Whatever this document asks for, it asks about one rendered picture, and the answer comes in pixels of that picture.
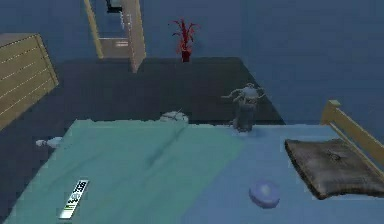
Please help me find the dark grey pillow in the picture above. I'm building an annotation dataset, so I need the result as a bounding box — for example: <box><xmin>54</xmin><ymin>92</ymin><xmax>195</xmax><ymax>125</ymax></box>
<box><xmin>284</xmin><ymin>137</ymin><xmax>384</xmax><ymax>201</ymax></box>

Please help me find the wooden chest of drawers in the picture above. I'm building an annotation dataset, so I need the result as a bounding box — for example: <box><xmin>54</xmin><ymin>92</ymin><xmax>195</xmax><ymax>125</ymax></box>
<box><xmin>0</xmin><ymin>32</ymin><xmax>60</xmax><ymax>132</ymax></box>

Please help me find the white round object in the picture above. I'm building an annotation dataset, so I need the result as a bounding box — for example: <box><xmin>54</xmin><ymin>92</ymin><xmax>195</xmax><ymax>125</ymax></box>
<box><xmin>159</xmin><ymin>110</ymin><xmax>190</xmax><ymax>124</ymax></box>

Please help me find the white remote control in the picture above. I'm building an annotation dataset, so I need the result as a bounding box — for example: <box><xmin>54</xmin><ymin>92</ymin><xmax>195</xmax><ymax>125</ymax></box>
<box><xmin>58</xmin><ymin>179</ymin><xmax>90</xmax><ymax>220</ymax></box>

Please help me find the wooden room door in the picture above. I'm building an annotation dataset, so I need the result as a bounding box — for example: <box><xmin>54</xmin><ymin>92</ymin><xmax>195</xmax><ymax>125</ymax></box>
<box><xmin>120</xmin><ymin>0</ymin><xmax>147</xmax><ymax>74</ymax></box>

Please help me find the white small object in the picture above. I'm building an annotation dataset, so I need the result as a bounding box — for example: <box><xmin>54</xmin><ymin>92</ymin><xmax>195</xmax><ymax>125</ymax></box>
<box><xmin>35</xmin><ymin>136</ymin><xmax>64</xmax><ymax>149</ymax></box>

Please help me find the red house plant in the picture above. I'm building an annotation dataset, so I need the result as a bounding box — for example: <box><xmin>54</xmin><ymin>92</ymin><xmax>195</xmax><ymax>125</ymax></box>
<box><xmin>168</xmin><ymin>18</ymin><xmax>201</xmax><ymax>63</ymax></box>

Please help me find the blue and green bed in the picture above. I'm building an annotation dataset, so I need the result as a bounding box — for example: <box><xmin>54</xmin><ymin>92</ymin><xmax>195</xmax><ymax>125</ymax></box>
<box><xmin>3</xmin><ymin>99</ymin><xmax>384</xmax><ymax>224</ymax></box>

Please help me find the grey potted house plant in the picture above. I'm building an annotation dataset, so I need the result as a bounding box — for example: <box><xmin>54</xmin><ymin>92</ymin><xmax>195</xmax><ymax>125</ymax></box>
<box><xmin>221</xmin><ymin>82</ymin><xmax>268</xmax><ymax>133</ymax></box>

